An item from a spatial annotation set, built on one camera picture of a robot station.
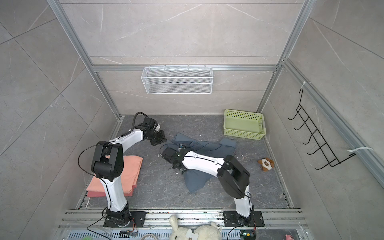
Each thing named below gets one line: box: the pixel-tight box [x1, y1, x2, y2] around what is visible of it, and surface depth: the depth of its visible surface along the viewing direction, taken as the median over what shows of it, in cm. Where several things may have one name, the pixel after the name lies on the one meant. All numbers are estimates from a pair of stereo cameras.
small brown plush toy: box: [257, 157, 275, 172], surface depth 92 cm
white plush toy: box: [169, 214, 222, 240], surface depth 64 cm
